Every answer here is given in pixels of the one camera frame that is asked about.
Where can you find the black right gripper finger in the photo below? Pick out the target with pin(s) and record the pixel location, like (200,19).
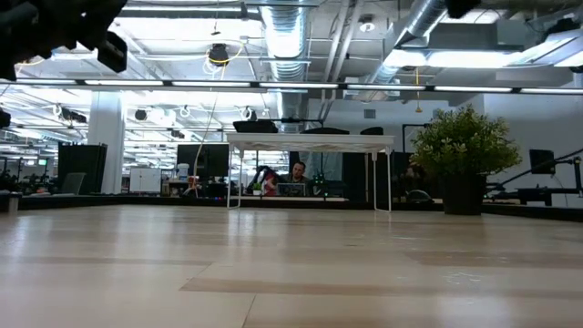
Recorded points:
(460,7)

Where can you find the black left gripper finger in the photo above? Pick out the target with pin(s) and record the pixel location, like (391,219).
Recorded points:
(82,23)
(114,52)

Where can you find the black teardrop mini plate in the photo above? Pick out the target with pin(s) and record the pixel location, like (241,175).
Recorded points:
(371,131)

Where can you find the black pointed oval mini plate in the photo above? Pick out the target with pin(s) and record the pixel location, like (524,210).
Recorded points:
(325,131)

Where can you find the black background robot arm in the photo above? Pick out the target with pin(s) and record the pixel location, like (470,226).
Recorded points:
(262,175)

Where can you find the black ceiling spot lamp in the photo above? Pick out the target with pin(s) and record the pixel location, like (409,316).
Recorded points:
(218,54)

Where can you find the black cabinet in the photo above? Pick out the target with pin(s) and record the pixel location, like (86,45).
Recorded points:
(82,159)

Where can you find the grey office chair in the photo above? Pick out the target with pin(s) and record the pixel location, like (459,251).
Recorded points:
(73,184)

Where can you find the small green potted plant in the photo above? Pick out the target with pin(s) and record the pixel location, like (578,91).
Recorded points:
(464,146)

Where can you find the black computer monitor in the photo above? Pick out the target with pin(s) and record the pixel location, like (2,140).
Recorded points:
(216,161)

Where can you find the black monitor on stand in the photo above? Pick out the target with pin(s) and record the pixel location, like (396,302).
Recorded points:
(542,161)

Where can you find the long ceiling light strip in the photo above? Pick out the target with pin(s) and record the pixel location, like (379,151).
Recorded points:
(319,85)

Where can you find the grey cylinder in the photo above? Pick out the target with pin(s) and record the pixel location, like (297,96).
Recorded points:
(13,202)

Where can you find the small background green plant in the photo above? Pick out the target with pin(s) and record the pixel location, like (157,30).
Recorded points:
(257,187)

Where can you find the black partition panel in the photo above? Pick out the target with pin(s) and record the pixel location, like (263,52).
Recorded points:
(355,173)

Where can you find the person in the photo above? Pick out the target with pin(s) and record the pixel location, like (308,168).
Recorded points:
(298,172)

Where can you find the open laptop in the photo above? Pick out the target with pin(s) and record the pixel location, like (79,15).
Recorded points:
(291,190)

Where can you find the wooden background table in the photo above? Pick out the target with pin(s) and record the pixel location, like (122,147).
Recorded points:
(291,199)

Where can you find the silver ventilation duct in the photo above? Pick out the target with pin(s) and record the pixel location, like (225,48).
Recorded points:
(284,36)
(410,23)

